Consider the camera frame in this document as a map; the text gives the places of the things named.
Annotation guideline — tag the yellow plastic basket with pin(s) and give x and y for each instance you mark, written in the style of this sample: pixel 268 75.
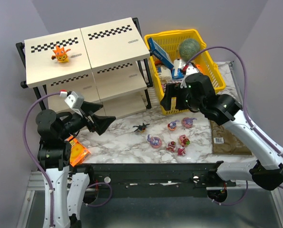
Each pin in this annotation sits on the yellow plastic basket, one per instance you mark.
pixel 169 42

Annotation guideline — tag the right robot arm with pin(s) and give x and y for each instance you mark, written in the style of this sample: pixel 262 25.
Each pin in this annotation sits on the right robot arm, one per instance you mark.
pixel 267 170

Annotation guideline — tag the black yellow bat toy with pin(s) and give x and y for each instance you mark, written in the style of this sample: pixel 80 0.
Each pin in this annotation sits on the black yellow bat toy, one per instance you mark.
pixel 141 128

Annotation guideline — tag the green textured ball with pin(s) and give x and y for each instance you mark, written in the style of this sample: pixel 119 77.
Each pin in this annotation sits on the green textured ball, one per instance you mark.
pixel 188 48

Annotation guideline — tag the brown coffee bag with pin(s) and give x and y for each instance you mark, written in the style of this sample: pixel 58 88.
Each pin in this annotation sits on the brown coffee bag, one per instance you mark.
pixel 226 143

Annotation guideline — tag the blue white pouch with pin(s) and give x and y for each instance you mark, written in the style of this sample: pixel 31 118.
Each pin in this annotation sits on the blue white pouch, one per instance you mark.
pixel 177 69

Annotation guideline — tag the pink bear strawberry toy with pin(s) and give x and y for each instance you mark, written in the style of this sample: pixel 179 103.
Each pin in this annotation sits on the pink bear strawberry toy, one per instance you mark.
pixel 183 140

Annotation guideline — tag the red pink bear toy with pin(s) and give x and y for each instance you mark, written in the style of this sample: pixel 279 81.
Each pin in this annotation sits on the red pink bear toy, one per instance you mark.
pixel 171 146

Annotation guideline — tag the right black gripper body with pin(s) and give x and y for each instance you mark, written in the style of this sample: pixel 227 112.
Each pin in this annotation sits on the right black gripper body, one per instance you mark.
pixel 177 97

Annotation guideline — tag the orange dragon toy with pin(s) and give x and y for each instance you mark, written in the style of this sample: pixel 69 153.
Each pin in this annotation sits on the orange dragon toy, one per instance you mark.
pixel 60 54

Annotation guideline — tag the small red pink toy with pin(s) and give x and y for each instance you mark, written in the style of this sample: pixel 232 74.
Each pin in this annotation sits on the small red pink toy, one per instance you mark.
pixel 181 151

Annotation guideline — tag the purple bunny donut toy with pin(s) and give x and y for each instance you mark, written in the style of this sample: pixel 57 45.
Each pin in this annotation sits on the purple bunny donut toy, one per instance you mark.
pixel 155 142

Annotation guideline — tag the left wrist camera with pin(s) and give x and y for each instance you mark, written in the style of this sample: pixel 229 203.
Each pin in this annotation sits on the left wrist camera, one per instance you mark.
pixel 74 100

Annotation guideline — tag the cream paper roll pack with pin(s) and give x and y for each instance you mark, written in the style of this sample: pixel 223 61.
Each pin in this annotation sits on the cream paper roll pack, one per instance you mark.
pixel 164 74

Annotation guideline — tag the orange Scrub Daddy box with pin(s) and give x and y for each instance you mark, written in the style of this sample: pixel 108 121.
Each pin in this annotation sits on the orange Scrub Daddy box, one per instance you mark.
pixel 79 152

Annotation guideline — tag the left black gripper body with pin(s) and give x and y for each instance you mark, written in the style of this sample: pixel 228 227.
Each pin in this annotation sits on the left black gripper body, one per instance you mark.
pixel 89 119

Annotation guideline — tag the purple creature pink donut toy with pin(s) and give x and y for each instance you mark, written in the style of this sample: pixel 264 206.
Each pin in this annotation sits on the purple creature pink donut toy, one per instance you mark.
pixel 188 122

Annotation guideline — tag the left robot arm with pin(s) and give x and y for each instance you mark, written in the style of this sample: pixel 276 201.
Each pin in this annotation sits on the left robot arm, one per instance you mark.
pixel 65 186

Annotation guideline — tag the blue Harry's box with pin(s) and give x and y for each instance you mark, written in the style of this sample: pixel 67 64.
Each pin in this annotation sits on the blue Harry's box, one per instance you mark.
pixel 160 54

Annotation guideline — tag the striped pink grey sponge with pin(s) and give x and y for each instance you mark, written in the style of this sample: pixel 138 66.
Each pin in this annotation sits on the striped pink grey sponge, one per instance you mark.
pixel 174 82

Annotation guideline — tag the purple bunny orange cup toy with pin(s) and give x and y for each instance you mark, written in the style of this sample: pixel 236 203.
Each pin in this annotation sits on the purple bunny orange cup toy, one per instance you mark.
pixel 172 125

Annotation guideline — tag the beige three-tier shelf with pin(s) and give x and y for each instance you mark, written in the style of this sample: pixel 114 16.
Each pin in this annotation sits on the beige three-tier shelf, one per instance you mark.
pixel 107 64

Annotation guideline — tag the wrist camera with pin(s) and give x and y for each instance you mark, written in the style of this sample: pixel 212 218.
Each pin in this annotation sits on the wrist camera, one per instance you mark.
pixel 191 69
pixel 74 100

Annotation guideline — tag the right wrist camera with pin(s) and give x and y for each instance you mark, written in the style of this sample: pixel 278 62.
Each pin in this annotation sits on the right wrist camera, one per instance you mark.
pixel 191 69

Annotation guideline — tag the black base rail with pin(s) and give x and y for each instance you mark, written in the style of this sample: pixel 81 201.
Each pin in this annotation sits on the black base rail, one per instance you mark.
pixel 150 180

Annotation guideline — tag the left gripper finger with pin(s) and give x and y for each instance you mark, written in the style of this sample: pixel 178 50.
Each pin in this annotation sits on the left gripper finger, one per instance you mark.
pixel 89 109
pixel 101 123

